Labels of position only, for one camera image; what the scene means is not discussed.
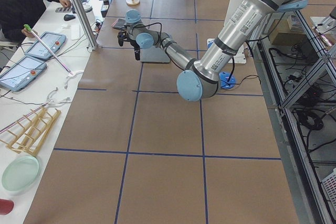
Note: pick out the grey laptop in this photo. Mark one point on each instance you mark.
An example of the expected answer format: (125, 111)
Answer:
(154, 55)

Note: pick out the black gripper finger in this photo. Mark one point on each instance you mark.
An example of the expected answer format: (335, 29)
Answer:
(137, 54)

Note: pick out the long pink rod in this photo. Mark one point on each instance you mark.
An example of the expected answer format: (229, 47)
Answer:
(70, 73)

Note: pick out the black computer mouse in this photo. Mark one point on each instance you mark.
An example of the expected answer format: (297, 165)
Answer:
(68, 17)

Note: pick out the aluminium frame post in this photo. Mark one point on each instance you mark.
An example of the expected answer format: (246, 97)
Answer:
(87, 24)

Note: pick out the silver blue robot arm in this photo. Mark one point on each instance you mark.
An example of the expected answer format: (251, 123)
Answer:
(200, 78)

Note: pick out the white plastic basket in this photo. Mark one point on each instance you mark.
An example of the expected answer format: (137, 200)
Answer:
(329, 184)

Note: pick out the blue desk lamp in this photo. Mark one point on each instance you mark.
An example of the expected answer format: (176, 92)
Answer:
(227, 79)

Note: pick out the red cup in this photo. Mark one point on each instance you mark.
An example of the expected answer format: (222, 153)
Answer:
(6, 206)

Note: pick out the pale green plate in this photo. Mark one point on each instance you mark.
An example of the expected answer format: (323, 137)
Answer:
(20, 174)

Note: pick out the near teach pendant tablet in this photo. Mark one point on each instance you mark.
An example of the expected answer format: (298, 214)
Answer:
(22, 73)

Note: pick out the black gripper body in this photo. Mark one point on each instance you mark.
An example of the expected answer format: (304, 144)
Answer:
(135, 46)

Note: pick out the smartphone on desk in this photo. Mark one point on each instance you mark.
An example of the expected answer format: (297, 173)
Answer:
(63, 10)

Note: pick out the wooden dish rack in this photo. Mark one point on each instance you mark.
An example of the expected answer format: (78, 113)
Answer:
(29, 133)

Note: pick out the cardboard box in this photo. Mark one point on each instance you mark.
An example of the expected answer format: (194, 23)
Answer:
(280, 34)

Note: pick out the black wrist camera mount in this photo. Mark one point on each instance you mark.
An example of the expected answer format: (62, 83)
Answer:
(122, 37)

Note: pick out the person in black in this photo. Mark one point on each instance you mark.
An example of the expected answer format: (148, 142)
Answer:
(16, 13)

